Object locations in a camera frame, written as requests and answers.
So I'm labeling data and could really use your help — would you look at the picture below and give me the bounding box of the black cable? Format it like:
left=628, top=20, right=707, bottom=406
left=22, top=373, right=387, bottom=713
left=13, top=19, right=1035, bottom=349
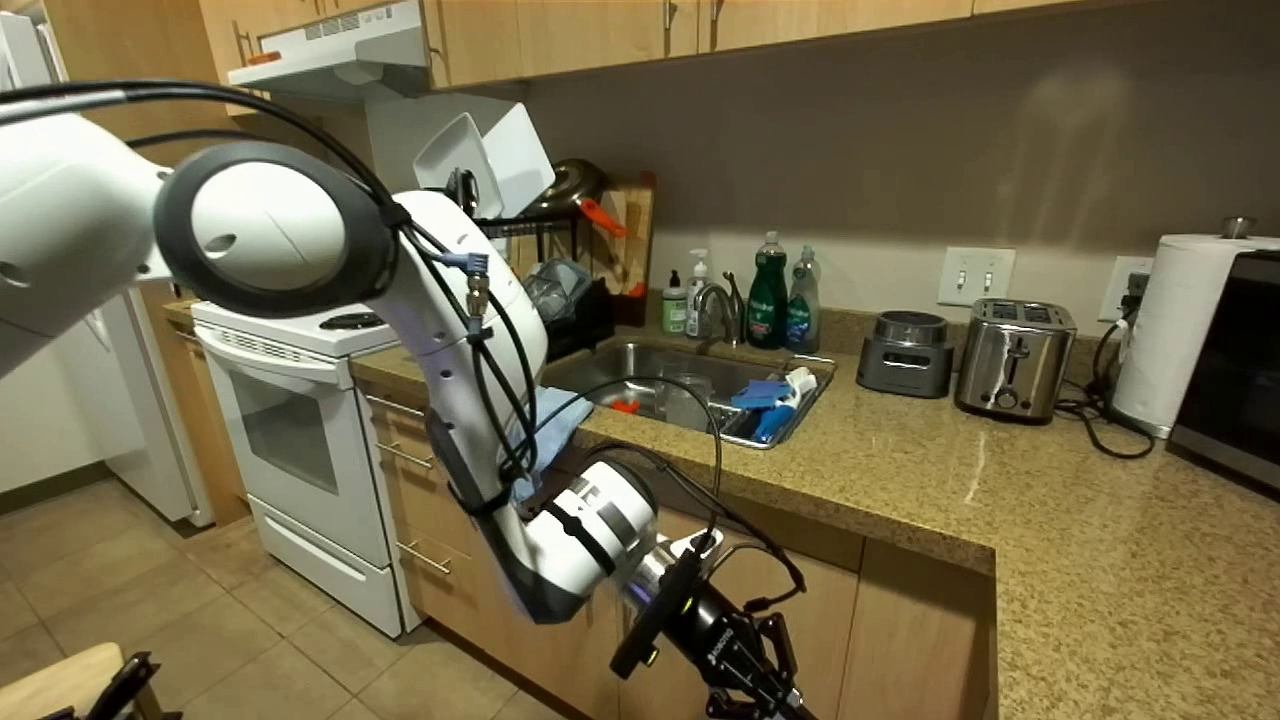
left=1056, top=296, right=1158, bottom=461

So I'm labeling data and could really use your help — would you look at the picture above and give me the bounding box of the wooden cutting board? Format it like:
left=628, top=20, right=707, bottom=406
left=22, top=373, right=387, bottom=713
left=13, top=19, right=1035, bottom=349
left=588, top=173, right=658, bottom=328

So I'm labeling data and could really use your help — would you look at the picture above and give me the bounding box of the silver toaster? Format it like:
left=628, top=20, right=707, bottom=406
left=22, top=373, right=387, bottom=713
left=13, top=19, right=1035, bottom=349
left=954, top=297, right=1079, bottom=425

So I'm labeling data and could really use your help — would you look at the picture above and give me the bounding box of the white square dish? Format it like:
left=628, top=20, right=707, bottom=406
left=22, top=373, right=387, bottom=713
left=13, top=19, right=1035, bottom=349
left=412, top=112, right=506, bottom=222
left=480, top=100, right=557, bottom=220

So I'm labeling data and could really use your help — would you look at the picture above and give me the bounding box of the blue dish soap bottle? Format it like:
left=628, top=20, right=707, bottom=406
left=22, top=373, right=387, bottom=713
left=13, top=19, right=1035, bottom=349
left=785, top=246, right=824, bottom=355

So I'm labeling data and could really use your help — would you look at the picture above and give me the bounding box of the paper towel roll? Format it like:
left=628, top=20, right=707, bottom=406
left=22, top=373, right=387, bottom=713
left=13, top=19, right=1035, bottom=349
left=1111, top=216, right=1280, bottom=440

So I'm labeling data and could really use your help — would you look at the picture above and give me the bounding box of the green dish soap bottle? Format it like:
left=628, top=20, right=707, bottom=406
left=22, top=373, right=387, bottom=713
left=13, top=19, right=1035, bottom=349
left=745, top=231, right=790, bottom=350

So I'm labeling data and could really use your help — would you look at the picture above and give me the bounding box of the wall switch plate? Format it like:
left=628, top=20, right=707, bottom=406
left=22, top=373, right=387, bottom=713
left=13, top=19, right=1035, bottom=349
left=936, top=246, right=1017, bottom=308

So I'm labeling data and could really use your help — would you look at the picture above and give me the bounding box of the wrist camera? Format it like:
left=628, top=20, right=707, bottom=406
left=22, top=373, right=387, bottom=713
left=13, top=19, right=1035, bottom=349
left=609, top=547, right=704, bottom=682

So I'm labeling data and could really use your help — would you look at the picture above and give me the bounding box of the black microwave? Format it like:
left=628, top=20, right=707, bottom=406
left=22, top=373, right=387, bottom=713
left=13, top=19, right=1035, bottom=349
left=1168, top=249, right=1280, bottom=493

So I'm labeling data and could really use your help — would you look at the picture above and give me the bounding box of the sink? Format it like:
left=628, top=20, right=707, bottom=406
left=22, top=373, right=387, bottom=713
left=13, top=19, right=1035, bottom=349
left=539, top=337, right=838, bottom=450

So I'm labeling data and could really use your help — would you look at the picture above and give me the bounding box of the blue cloth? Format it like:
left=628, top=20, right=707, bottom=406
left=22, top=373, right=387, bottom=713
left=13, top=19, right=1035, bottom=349
left=508, top=387, right=595, bottom=503

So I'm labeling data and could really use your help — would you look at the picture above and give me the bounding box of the oven door handle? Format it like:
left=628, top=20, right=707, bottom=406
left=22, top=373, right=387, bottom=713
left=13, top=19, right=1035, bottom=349
left=193, top=324, right=353, bottom=389

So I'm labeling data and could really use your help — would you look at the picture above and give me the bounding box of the black dish rack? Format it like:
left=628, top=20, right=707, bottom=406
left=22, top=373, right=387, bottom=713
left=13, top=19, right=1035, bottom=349
left=497, top=214, right=618, bottom=363

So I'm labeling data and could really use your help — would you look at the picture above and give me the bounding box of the row of wooden wall cabinets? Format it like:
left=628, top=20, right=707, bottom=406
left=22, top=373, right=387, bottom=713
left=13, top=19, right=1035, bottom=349
left=198, top=0, right=1280, bottom=93

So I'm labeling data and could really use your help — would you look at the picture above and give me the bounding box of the white refrigerator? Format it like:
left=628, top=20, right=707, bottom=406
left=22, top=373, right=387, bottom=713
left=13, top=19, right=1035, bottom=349
left=0, top=10, right=217, bottom=529

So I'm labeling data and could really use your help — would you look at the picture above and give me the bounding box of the oven drawer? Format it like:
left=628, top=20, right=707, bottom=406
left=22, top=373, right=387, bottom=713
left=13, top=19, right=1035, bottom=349
left=247, top=494, right=408, bottom=638

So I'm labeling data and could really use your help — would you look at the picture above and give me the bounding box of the oven door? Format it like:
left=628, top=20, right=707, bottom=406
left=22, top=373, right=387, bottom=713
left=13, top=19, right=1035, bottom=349
left=203, top=343, right=399, bottom=569

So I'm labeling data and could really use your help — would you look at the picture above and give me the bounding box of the white stove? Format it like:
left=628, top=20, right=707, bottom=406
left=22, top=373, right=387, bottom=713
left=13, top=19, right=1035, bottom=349
left=189, top=298, right=425, bottom=638

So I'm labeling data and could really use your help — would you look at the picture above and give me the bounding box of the clear plastic container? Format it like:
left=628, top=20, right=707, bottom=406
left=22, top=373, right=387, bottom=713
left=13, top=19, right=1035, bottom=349
left=524, top=258, right=594, bottom=323

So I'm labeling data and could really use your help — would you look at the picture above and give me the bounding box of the small green soap dispenser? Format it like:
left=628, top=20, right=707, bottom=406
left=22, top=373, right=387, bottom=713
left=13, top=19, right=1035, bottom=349
left=661, top=269, right=690, bottom=337

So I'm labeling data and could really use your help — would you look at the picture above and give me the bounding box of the white pump soap bottle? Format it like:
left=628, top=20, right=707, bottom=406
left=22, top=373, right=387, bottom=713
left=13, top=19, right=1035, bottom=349
left=685, top=249, right=714, bottom=340

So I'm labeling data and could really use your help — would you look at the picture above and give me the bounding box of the grey blender base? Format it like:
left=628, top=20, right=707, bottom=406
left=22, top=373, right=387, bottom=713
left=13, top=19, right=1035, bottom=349
left=855, top=310, right=954, bottom=400

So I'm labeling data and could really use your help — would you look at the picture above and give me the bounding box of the cabinet door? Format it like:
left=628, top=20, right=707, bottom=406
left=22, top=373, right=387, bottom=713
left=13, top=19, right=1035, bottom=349
left=618, top=508, right=867, bottom=720
left=836, top=538, right=999, bottom=720

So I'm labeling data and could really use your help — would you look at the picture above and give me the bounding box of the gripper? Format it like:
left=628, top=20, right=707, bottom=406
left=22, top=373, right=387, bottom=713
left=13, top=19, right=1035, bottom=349
left=667, top=581, right=817, bottom=720

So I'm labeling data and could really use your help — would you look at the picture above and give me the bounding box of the wall socket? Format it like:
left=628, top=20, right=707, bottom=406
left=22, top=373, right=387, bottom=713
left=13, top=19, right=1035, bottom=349
left=1097, top=255, right=1157, bottom=324

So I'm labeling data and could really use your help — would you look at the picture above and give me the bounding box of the black pan with orange handle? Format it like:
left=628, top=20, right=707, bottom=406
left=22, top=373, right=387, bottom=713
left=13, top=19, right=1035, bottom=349
left=519, top=158, right=632, bottom=240

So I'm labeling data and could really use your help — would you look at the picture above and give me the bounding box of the white range hood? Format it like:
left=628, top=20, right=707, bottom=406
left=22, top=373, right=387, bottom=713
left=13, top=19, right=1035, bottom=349
left=227, top=0, right=433, bottom=103

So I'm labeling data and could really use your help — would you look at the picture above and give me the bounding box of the tap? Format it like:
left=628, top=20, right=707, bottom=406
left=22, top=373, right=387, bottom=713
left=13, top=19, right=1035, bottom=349
left=696, top=271, right=747, bottom=350

